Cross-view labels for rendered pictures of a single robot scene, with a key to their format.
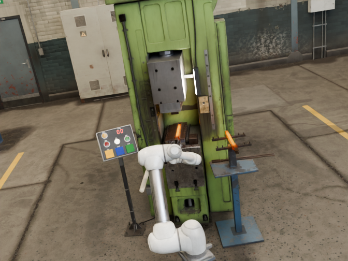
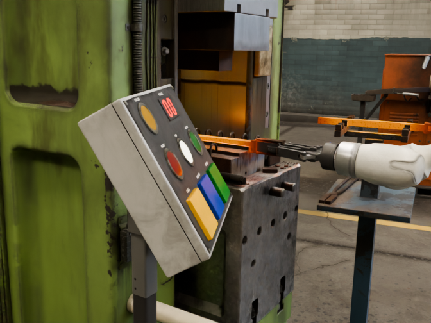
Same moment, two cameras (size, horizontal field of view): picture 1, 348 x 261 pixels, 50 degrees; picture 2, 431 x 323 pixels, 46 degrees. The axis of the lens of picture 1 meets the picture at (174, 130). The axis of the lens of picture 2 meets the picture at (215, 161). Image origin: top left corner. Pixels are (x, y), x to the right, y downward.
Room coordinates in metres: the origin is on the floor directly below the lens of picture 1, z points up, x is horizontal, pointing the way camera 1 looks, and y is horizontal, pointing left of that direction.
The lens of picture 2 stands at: (2.82, 1.36, 1.28)
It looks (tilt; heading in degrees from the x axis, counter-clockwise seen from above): 13 degrees down; 294
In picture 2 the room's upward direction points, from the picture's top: 1 degrees clockwise
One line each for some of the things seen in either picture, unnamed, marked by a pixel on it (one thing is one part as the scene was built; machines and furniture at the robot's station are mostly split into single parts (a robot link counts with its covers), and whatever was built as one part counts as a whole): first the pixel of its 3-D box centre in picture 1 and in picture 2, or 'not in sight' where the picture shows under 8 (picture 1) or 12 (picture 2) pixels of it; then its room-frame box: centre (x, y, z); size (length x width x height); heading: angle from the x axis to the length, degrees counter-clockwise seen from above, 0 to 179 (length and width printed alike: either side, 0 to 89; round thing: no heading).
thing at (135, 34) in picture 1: (148, 114); (83, 92); (3.72, 0.24, 1.15); 0.44 x 0.26 x 2.30; 172
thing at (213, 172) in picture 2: (130, 148); (216, 183); (3.23, 0.44, 1.01); 0.07 x 0.05 x 0.07; 107
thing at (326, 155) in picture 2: not in sight; (322, 154); (3.11, 0.01, 1.00); 0.09 x 0.08 x 0.07; 172
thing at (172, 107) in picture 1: (172, 100); (190, 33); (3.53, -0.02, 1.32); 0.42 x 0.20 x 0.10; 172
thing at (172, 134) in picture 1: (176, 133); (189, 152); (3.53, -0.02, 0.96); 0.42 x 0.20 x 0.09; 172
